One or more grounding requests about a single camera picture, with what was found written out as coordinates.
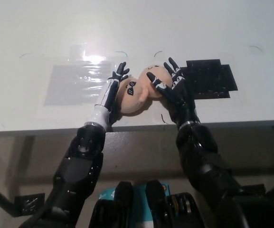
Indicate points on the dumpling toy with smiling face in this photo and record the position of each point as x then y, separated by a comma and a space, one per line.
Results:
160, 73

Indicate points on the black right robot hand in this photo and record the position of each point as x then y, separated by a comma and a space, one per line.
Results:
179, 97

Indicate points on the clear tape patch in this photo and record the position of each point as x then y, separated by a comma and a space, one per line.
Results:
77, 80

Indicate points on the black tape patch on table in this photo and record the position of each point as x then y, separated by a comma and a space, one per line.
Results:
212, 78

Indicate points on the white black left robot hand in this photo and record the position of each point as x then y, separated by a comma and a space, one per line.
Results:
108, 97

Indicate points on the black tape patch on floor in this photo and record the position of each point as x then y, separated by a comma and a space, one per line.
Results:
31, 204

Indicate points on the dumpling toy with sunglasses face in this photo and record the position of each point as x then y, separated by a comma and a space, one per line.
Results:
132, 97

